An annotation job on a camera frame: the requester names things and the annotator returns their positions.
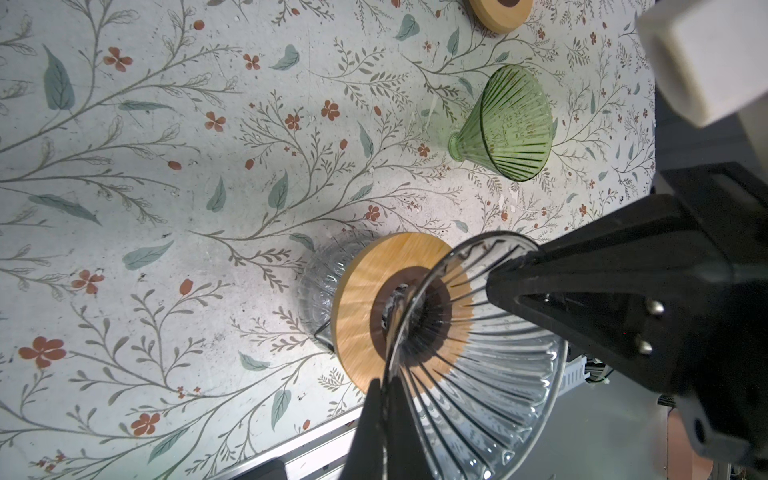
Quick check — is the clear grey glass pitcher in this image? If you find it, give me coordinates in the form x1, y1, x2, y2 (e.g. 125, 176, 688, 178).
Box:
297, 230, 381, 352

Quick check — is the clear grey glass dripper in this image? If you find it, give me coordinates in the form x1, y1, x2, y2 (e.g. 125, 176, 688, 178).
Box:
382, 232, 568, 479

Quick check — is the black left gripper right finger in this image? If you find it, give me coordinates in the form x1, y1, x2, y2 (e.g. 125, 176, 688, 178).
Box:
383, 378, 432, 480

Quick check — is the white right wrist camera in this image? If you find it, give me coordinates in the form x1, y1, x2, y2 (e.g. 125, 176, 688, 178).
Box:
635, 0, 768, 130

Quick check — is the green glass dripper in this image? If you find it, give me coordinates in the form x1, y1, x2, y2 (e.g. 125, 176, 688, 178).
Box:
448, 65, 554, 182

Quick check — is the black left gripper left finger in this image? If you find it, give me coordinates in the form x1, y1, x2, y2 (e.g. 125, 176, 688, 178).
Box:
339, 379, 384, 480

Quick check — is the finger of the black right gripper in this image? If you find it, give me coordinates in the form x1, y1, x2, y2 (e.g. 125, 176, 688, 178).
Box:
486, 195, 732, 394

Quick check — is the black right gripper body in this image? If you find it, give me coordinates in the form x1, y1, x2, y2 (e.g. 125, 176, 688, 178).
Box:
654, 162, 767, 468

